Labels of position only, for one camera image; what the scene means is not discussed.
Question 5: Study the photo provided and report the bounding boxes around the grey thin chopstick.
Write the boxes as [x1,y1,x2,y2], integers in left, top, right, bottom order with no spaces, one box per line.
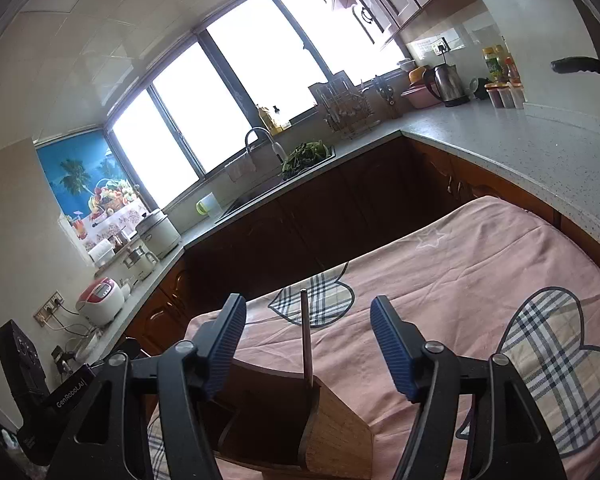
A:
[300,289,313,390]

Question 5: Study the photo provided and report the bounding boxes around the chrome kitchen faucet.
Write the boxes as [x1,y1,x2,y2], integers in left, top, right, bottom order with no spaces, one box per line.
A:
[243,127,288,172]

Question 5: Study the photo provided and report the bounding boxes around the red white rice cooker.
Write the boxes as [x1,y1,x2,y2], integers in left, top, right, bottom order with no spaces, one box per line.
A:
[76,276,131,328]

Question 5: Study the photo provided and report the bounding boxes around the wooden utensil holder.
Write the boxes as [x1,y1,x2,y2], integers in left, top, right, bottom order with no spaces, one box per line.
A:
[206,360,373,479]

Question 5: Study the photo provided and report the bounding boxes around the pink tablecloth with plaid hearts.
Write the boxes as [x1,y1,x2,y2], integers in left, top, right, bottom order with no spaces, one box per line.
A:
[147,194,600,480]

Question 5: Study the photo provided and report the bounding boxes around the small white electric pot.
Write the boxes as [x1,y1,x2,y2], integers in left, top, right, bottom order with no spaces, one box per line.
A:
[123,245,159,281]

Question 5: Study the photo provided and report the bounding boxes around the white tall rice cooker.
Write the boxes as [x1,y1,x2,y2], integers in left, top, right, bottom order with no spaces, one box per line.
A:
[135,209,181,260]

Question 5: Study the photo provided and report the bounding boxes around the beach fruit poster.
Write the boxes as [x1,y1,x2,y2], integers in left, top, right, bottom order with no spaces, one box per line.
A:
[36,130,147,252]

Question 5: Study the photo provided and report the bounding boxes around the grey speckled countertop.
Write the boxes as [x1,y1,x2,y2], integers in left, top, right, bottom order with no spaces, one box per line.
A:
[86,102,600,362]

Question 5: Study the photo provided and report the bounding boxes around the lower wooden cabinets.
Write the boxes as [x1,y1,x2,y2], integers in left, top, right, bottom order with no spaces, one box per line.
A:
[123,139,600,354]

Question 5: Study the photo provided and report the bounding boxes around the spice jars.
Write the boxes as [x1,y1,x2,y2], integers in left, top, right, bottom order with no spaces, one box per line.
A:
[484,82,526,110]

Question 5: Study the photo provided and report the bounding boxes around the green leafy vegetables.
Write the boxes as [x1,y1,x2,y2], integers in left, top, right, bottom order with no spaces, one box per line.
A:
[282,141,330,180]

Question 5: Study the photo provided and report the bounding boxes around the pink basin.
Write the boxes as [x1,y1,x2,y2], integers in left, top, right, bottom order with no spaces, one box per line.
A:
[401,86,441,110]

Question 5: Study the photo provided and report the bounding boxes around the yellow oil bottle on sill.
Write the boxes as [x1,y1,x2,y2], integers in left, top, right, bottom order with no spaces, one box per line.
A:
[257,105,284,136]

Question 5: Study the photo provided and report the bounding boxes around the stainless electric kettle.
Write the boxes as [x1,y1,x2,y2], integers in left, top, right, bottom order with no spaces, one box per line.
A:
[424,63,469,107]

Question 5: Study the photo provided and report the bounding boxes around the dish drying rack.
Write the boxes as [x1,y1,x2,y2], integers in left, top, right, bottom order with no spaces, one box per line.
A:
[309,70,379,138]

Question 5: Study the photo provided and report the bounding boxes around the knife block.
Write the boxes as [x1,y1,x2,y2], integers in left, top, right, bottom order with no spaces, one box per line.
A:
[373,75,401,119]

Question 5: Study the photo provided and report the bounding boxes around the condiment bottles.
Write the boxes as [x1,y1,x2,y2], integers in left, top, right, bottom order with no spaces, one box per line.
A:
[482,44,521,84]

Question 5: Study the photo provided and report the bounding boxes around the black wok on stove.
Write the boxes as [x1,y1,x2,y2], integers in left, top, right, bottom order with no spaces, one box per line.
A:
[550,56,600,74]

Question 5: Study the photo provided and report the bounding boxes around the wall power outlet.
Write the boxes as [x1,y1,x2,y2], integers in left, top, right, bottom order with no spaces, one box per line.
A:
[33,290,65,327]

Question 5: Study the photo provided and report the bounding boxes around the green handled white jug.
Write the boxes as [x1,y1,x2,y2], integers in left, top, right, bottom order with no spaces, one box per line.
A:
[196,192,222,220]

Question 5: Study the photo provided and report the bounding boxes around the kitchen window frame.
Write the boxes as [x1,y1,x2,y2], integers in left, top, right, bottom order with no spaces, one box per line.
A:
[111,0,410,207]

